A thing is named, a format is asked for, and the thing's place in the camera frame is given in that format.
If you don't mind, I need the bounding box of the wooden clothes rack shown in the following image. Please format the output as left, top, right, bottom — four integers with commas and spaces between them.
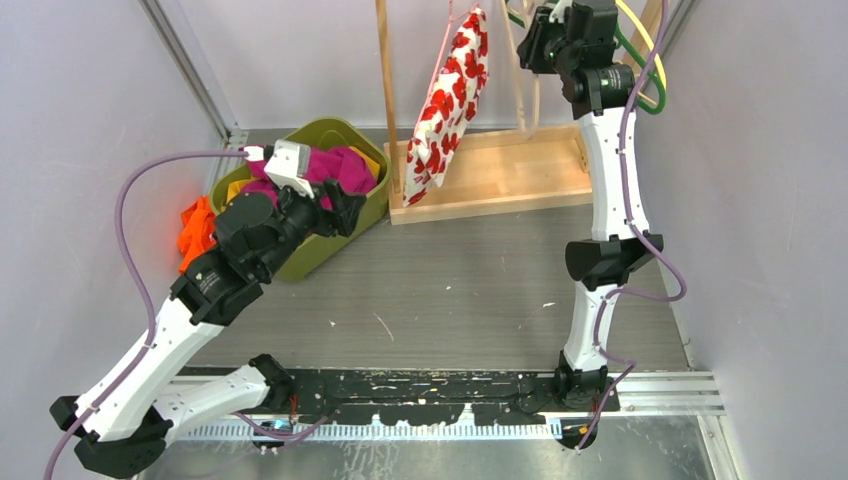
386, 36, 661, 225

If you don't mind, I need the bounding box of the white red poppy garment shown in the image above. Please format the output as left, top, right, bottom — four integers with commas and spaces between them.
402, 7, 490, 207

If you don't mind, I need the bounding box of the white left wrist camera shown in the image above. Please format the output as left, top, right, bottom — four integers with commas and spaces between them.
264, 139, 315, 199

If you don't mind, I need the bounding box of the magenta dress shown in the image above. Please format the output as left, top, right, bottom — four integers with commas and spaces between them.
238, 145, 379, 213

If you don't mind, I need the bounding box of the yellow pleated skirt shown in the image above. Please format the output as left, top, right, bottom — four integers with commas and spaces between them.
225, 145, 382, 207

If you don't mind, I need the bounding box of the pink wire hanger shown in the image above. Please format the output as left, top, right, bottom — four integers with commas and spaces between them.
426, 0, 479, 95

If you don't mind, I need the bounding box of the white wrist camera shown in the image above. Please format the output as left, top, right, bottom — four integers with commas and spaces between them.
264, 139, 315, 199
548, 0, 573, 24

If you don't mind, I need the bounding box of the wooden hanger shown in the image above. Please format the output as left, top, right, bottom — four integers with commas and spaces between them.
497, 0, 540, 140

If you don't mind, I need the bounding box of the green plastic bin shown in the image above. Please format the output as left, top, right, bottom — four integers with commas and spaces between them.
209, 117, 391, 284

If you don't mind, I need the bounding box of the cream plastic hanger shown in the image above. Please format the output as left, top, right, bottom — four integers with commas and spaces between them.
616, 1, 669, 115

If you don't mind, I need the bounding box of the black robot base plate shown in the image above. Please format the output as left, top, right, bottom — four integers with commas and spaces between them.
254, 368, 619, 427

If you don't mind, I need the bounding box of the orange object behind bin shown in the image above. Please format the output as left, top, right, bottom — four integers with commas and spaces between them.
176, 196, 216, 274

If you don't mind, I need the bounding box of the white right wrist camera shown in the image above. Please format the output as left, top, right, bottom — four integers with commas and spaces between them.
548, 0, 573, 24

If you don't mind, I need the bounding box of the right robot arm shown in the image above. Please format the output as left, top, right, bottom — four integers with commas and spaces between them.
517, 1, 664, 411

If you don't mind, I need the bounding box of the green plastic hanger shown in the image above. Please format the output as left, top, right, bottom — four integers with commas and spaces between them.
506, 0, 667, 116

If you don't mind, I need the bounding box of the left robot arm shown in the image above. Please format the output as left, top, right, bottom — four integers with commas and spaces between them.
50, 179, 367, 479

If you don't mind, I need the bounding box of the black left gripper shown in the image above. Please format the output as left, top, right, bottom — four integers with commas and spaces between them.
256, 177, 364, 280

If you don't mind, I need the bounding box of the aluminium rail frame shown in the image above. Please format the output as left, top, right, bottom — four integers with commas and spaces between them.
125, 132, 737, 480

